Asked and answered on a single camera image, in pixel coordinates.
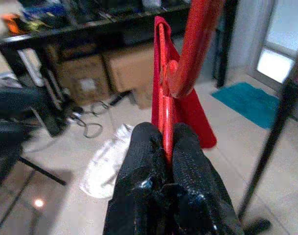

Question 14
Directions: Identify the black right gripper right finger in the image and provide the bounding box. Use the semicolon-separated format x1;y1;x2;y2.
172;123;245;235

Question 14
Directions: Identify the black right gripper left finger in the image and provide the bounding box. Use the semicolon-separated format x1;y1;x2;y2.
103;122;170;235

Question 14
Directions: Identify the red cloth garment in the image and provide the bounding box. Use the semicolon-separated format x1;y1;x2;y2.
151;16;217;149

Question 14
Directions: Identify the red plastic hanger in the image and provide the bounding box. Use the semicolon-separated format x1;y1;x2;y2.
156;0;224;166

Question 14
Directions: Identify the white crumpled cloth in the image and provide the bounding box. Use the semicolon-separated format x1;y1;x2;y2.
79;123;135;199

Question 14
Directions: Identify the chrome and black clothes rack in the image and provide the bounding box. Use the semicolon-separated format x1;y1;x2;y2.
236;48;298;235

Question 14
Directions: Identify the teal floor mat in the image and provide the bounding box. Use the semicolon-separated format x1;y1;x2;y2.
211;82;280;130

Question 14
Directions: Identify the plain cardboard box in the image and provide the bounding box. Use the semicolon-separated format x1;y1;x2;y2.
102;45;156;110

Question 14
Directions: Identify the cardboard box with white label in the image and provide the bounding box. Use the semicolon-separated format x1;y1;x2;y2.
57;54;111;106

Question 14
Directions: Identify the white framed glass door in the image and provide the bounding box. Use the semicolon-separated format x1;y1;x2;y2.
255;0;298;85

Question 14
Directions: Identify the black office chair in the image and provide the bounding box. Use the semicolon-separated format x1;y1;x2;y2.
0;87;68;194

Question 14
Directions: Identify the black desk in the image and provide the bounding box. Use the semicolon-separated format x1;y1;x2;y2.
0;0;239;138

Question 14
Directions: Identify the orange object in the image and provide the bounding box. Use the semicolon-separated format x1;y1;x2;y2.
1;13;21;34

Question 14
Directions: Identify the black floor cable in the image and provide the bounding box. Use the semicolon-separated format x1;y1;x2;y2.
70;90;134;138

